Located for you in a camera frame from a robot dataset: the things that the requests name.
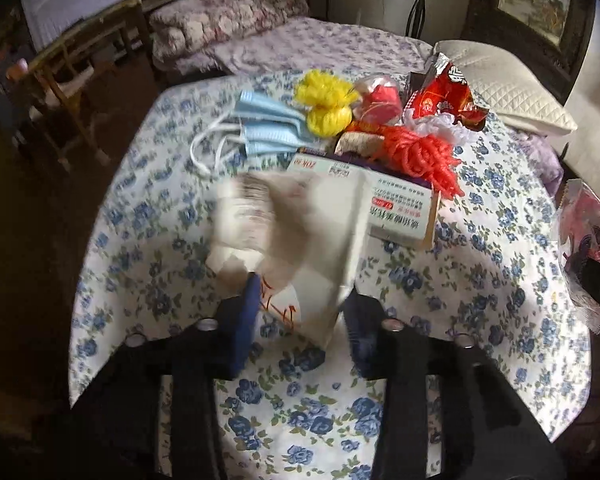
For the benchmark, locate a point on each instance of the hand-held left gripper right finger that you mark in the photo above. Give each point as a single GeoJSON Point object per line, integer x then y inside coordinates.
{"type": "Point", "coordinates": [358, 335]}

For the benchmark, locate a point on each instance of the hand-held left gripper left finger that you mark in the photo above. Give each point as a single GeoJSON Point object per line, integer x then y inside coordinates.
{"type": "Point", "coordinates": [244, 327]}

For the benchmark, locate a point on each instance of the pink printed plastic bag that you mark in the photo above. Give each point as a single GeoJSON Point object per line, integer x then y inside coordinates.
{"type": "Point", "coordinates": [582, 220]}

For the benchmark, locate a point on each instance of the white paper box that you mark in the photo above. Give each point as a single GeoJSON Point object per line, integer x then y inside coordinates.
{"type": "Point", "coordinates": [300, 245]}

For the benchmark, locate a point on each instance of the blue face mask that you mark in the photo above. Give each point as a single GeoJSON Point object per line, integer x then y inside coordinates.
{"type": "Point", "coordinates": [272, 137]}
{"type": "Point", "coordinates": [267, 107]}

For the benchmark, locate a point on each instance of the white medicine box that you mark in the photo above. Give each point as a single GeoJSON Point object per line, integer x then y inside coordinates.
{"type": "Point", "coordinates": [400, 210]}

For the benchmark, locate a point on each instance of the purple cloth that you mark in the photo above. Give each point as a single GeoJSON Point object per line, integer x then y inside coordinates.
{"type": "Point", "coordinates": [542, 160]}

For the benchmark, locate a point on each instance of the white quilted pillow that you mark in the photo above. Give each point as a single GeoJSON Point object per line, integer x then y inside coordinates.
{"type": "Point", "coordinates": [505, 82]}

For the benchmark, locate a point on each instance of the white crumpled plastic wrap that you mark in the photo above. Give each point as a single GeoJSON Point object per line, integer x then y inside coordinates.
{"type": "Point", "coordinates": [440, 127]}

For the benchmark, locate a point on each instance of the red plastic cup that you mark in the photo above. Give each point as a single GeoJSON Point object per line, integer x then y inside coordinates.
{"type": "Point", "coordinates": [380, 102]}

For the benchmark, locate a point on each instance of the red snack bag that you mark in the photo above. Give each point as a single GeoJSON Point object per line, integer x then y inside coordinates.
{"type": "Point", "coordinates": [445, 92]}

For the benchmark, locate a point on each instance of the dark framed painting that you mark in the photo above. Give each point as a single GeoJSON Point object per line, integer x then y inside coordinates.
{"type": "Point", "coordinates": [535, 5]}

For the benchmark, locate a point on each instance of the purple floral bed sheet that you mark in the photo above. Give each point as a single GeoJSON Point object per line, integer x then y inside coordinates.
{"type": "Point", "coordinates": [330, 45]}

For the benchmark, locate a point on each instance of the folded floral quilt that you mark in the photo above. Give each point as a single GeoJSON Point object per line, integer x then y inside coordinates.
{"type": "Point", "coordinates": [220, 20]}

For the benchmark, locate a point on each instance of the wooden chair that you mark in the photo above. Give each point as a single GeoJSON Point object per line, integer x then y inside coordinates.
{"type": "Point", "coordinates": [75, 60]}

